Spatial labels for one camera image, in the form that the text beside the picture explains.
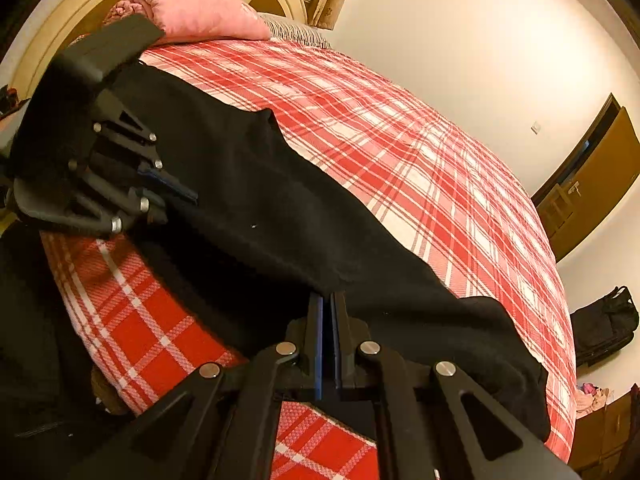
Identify cream round headboard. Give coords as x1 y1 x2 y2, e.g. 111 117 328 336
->
10 0 307 101

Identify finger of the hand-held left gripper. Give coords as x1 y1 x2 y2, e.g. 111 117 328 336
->
12 160 171 238
90 87 198 202

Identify wooden cabinet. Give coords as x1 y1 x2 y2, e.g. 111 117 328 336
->
570 385 640 476

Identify pink clothes pile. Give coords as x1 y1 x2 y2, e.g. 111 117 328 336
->
574 382 611 418

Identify grey striped pillow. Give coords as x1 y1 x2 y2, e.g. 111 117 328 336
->
257 12 333 50

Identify person's black clothing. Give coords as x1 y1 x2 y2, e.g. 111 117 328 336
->
0 220 141 480

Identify black bag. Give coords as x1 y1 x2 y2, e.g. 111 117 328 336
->
570 286 640 367

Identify black pants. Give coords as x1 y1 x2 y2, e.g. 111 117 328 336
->
100 62 551 443

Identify pink folded blanket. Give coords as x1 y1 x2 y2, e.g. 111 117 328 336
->
102 0 271 43

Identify red plaid bed sheet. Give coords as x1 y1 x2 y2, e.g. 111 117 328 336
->
40 37 578 480

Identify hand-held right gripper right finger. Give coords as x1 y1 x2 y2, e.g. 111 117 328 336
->
327 291 583 480

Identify brown wooden door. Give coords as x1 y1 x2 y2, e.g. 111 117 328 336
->
530 92 640 263

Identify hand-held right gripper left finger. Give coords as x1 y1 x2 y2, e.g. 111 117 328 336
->
65 292 328 480

